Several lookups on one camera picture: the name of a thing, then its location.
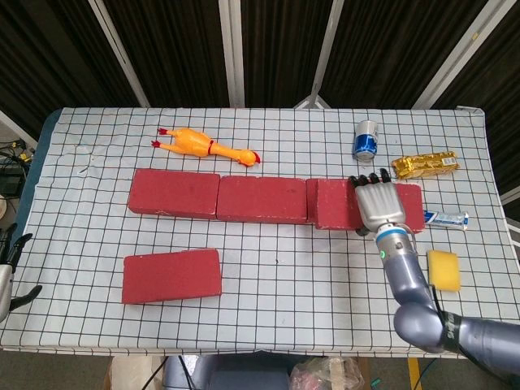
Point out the white metal frame post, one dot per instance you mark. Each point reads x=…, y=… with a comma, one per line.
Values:
x=455, y=57
x=325, y=53
x=122, y=57
x=233, y=53

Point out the yellow rubber chicken toy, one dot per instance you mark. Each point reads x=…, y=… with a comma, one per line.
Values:
x=191, y=142

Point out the clear plastic bag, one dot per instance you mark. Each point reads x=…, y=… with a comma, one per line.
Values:
x=325, y=373

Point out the red foam brick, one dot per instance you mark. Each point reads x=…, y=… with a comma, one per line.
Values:
x=174, y=193
x=170, y=278
x=262, y=199
x=335, y=205
x=311, y=201

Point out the robot right five-finger hand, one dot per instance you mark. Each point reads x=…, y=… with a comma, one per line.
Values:
x=380, y=205

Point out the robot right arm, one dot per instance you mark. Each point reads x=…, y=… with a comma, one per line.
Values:
x=414, y=321

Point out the white black grid tablecloth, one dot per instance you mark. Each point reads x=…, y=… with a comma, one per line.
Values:
x=284, y=284

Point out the yellow sponge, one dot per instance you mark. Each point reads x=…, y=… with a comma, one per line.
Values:
x=444, y=271

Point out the gold foil snack packet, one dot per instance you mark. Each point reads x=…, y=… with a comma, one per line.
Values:
x=424, y=164

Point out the blue silver drink can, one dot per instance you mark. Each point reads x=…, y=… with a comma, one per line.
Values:
x=365, y=140

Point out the robot left five-finger hand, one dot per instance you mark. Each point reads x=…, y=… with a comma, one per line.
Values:
x=5, y=284

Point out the white blue toothpaste tube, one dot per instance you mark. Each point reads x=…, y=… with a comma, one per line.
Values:
x=447, y=220

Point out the grey robot torso base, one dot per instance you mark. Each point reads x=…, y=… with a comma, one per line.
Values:
x=227, y=373

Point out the beige paper bag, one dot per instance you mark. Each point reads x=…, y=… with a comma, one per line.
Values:
x=130, y=373

